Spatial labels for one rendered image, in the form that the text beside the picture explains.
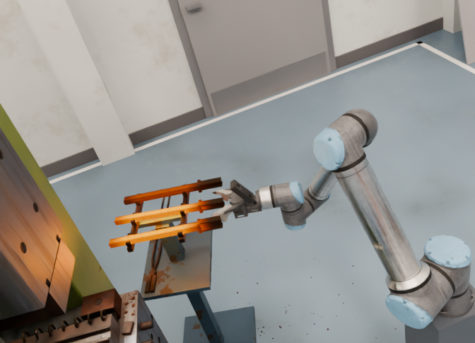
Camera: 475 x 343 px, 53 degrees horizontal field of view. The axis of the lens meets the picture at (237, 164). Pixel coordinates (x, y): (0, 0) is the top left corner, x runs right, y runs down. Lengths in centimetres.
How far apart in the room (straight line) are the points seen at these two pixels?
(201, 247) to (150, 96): 236
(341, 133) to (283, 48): 301
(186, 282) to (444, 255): 99
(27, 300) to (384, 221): 102
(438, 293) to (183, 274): 100
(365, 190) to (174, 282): 94
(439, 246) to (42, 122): 339
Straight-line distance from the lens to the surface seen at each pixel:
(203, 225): 184
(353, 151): 146
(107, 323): 169
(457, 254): 178
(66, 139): 442
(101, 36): 406
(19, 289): 126
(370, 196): 151
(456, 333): 200
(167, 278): 209
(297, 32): 442
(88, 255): 202
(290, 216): 192
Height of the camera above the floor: 221
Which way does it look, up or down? 36 degrees down
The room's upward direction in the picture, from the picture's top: 17 degrees counter-clockwise
